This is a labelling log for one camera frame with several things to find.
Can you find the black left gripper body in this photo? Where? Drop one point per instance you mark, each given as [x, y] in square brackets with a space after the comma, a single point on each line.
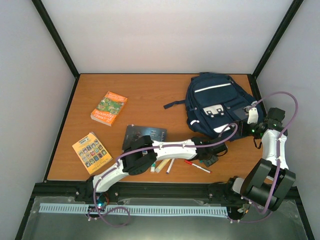
[208, 163]

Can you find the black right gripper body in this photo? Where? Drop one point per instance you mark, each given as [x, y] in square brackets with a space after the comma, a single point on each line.
[241, 127]

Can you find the navy blue backpack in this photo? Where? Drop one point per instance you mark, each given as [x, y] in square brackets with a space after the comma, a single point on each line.
[212, 101]

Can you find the Wuthering Heights teal book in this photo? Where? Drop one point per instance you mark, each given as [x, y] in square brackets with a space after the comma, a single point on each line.
[134, 132]

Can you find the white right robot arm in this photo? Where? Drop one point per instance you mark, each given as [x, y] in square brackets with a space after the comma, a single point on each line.
[270, 180]

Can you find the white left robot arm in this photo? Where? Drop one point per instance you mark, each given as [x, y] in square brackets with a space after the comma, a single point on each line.
[141, 154]

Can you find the red-capped white pen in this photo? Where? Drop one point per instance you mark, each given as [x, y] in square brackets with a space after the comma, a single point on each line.
[197, 166]

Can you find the purple-capped white marker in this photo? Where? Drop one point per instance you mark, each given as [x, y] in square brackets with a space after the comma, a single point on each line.
[170, 166]

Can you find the yellow highlighter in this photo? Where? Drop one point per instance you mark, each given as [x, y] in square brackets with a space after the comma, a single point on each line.
[161, 165]

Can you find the white green glue stick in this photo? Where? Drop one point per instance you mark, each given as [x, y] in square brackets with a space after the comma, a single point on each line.
[152, 168]

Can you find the orange treehouse paperback book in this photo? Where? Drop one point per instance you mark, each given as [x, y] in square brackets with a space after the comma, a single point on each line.
[108, 108]

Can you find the yellow picture-grid book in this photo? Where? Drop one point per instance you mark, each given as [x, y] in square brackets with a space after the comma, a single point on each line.
[91, 153]

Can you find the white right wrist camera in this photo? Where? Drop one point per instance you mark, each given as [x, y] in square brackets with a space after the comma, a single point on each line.
[252, 113]

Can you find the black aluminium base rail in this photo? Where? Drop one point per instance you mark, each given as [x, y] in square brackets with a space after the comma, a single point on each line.
[213, 193]

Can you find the light blue slotted cable duct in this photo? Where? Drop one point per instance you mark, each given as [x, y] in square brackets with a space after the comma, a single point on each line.
[136, 210]

